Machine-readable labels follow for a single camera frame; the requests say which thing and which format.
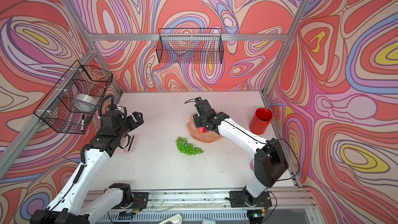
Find red fake apple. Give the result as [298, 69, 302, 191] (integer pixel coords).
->
[198, 127, 207, 133]

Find green fake grape bunch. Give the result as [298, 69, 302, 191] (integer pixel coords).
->
[175, 137, 204, 156]

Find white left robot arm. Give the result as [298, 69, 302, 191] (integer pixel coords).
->
[30, 94, 144, 224]

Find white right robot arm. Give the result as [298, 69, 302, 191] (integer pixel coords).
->
[193, 97, 289, 199]

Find pink faceted fruit bowl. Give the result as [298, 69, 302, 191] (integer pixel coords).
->
[187, 114, 222, 144]

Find pink calculator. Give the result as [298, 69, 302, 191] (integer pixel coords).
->
[115, 135, 136, 155]

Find black marker pen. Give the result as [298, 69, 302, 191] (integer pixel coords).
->
[80, 115, 85, 134]

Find silver tape roll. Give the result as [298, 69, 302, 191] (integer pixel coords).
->
[74, 93, 97, 105]

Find red plastic cup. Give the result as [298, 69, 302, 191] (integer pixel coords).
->
[249, 108, 273, 135]

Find black wire basket left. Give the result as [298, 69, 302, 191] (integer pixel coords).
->
[33, 61, 113, 134]

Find black wire basket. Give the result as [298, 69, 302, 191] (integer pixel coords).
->
[33, 61, 113, 134]
[156, 28, 224, 64]

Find black wire basket back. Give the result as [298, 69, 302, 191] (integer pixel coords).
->
[156, 28, 224, 64]

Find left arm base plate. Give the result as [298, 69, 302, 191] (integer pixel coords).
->
[120, 192, 149, 216]

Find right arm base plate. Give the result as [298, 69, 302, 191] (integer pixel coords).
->
[226, 190, 273, 209]

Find white handle object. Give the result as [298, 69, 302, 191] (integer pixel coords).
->
[159, 214, 182, 224]

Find aluminium front rail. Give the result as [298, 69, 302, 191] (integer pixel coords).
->
[140, 187, 317, 212]

